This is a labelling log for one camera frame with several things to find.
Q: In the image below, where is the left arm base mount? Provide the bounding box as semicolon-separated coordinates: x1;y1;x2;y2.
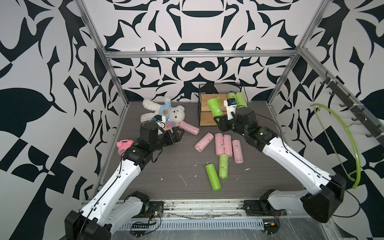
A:
124;191;165;219

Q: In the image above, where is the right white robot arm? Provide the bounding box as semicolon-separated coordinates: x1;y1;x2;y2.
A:
212;107;346;223

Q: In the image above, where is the white teddy bear blue shirt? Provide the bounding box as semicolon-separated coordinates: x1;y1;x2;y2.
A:
140;98;186;127

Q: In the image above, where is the green plastic hanger hoop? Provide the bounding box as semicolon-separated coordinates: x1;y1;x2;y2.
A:
311;104;362;189

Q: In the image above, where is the black wall hook rail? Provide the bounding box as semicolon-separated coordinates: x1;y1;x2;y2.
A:
322;71;384;147

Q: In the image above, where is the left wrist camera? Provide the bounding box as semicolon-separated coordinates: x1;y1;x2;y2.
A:
152;115;167;128

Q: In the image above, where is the pink alarm clock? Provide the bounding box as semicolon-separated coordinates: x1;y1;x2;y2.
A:
116;140;134;156

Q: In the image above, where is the pink trash bag roll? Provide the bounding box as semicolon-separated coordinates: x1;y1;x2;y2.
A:
232;140;244;164
179;121;200;136
195;133;214;152
215;133;225;156
223;134;233;158

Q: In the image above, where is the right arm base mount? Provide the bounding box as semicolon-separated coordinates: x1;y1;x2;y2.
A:
243;189;287;217

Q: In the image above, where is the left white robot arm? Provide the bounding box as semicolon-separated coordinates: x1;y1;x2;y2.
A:
65;121;185;240

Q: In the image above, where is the green trash bag roll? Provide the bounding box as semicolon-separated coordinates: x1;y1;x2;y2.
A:
236;92;248;108
207;97;224;117
206;164;221;191
227;93;238;105
219;154;229;179

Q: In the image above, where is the black wire wooden shelf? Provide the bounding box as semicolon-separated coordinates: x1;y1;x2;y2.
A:
198;82;248;127

